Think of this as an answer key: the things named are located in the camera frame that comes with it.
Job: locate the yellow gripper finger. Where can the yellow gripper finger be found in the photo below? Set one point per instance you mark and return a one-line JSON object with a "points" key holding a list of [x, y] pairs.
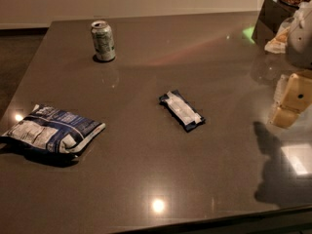
{"points": [[282, 117], [294, 92]]}

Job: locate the blue rxbar blueberry bar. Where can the blue rxbar blueberry bar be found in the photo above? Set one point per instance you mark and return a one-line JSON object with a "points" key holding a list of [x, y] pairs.
{"points": [[186, 114]]}

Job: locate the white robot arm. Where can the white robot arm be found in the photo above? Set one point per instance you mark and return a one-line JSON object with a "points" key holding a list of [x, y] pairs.
{"points": [[299, 50]]}

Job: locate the green 7up soda can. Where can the green 7up soda can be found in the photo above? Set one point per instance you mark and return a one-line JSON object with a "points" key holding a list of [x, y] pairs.
{"points": [[103, 40]]}

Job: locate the crumpled plastic snack bag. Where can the crumpled plastic snack bag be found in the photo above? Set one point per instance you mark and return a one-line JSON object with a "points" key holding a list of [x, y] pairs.
{"points": [[279, 44]]}

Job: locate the dark cabinet shelf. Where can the dark cabinet shelf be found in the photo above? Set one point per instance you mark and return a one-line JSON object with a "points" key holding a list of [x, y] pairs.
{"points": [[271, 15]]}

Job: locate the blue white chip bag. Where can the blue white chip bag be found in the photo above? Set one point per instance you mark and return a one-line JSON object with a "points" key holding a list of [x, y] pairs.
{"points": [[50, 130]]}

